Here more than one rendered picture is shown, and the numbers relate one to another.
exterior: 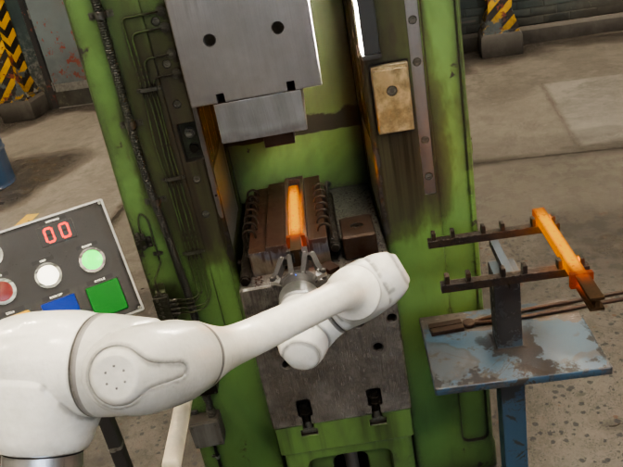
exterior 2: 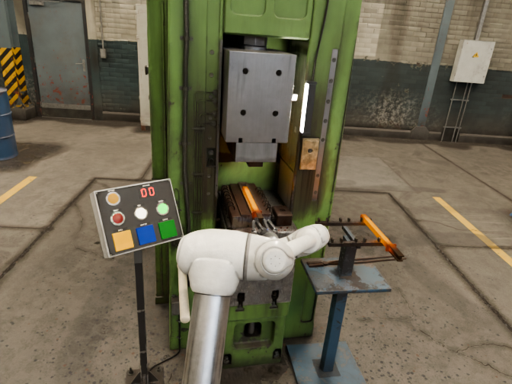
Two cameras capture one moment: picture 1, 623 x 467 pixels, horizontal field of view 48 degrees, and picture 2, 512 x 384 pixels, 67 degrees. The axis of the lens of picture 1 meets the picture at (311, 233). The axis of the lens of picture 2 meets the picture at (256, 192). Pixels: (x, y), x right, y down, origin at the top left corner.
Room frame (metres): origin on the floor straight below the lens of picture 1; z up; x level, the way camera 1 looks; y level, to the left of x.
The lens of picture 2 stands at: (-0.14, 0.54, 1.86)
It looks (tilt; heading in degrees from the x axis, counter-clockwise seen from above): 23 degrees down; 344
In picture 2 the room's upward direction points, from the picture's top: 4 degrees clockwise
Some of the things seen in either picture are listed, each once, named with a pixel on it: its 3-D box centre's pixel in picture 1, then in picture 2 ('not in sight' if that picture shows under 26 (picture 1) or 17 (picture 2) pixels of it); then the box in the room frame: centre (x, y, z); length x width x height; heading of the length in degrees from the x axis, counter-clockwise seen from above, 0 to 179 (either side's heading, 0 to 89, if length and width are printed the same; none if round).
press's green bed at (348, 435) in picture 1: (346, 417); (245, 305); (1.78, 0.00, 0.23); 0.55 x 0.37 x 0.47; 177
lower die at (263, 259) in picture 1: (288, 220); (244, 203); (1.78, 0.05, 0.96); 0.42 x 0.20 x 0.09; 177
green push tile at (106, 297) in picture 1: (107, 298); (167, 229); (1.43, 0.49, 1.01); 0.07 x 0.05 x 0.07; 112
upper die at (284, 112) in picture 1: (262, 94); (248, 140); (1.78, 0.05, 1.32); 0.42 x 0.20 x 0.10; 177
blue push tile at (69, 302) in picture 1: (63, 314); (145, 235); (1.39, 0.58, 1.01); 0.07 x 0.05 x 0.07; 112
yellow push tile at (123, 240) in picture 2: not in sight; (123, 240); (1.35, 0.67, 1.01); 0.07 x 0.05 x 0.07; 112
